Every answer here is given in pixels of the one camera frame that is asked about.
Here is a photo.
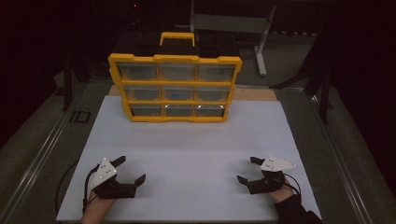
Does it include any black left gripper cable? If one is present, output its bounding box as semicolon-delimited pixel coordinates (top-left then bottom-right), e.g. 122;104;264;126
55;160;102;216

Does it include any aluminium table rail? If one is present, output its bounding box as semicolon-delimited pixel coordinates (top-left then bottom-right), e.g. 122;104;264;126
311;92;375;224
0;83;88;224

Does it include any person's left hand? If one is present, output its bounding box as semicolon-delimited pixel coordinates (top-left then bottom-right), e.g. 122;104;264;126
79;190;118;224

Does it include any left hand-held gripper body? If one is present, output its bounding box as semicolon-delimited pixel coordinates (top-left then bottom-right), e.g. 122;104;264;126
89;157;137;201

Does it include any yellow drawer organizer cabinet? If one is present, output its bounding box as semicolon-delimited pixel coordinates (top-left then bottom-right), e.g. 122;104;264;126
107;31;243;124

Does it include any black stand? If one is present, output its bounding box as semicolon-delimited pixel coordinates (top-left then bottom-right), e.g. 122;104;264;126
269;55;334;125
60;52;92;112

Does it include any black table bracket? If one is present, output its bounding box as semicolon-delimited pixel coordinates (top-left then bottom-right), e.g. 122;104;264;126
68;110;92;124

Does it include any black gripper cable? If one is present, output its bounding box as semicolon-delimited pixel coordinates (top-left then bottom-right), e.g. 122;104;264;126
283;173;303;198
55;160;102;216

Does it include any clear plastic drawer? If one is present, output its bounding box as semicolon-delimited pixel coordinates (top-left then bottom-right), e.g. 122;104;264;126
161;86;196;102

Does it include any grey metal stand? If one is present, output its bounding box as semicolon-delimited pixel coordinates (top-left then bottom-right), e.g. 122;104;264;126
190;0;278;77

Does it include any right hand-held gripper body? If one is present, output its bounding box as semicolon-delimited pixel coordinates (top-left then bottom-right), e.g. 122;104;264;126
247;156;296;196

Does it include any person's right hand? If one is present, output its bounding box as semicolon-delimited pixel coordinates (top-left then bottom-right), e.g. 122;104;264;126
268;185;295;203

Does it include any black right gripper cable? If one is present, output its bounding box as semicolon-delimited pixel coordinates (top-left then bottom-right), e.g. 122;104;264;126
283;173;303;198

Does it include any white table mat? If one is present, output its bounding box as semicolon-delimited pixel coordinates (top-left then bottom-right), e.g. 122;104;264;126
55;94;323;222

